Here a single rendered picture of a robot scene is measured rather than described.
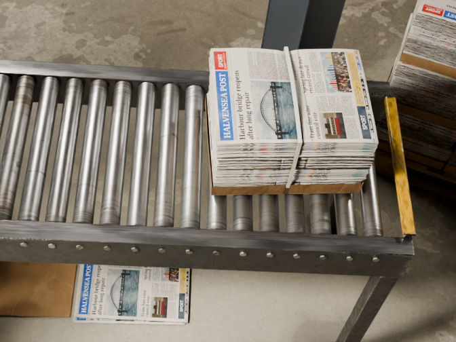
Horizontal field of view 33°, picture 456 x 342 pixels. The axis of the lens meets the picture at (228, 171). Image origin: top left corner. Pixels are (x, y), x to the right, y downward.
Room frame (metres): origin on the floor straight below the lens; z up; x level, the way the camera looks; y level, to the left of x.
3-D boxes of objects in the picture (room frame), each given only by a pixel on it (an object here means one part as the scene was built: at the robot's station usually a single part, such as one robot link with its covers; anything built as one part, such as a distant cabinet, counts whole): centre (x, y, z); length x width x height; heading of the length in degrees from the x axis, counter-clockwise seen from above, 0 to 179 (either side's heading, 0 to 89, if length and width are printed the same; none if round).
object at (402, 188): (1.20, -0.44, 0.81); 0.43 x 0.03 x 0.02; 7
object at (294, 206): (1.18, -0.16, 0.78); 0.47 x 0.05 x 0.05; 7
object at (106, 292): (1.14, 0.26, 0.01); 0.37 x 0.28 x 0.01; 97
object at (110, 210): (1.13, 0.29, 0.78); 0.47 x 0.05 x 0.05; 7
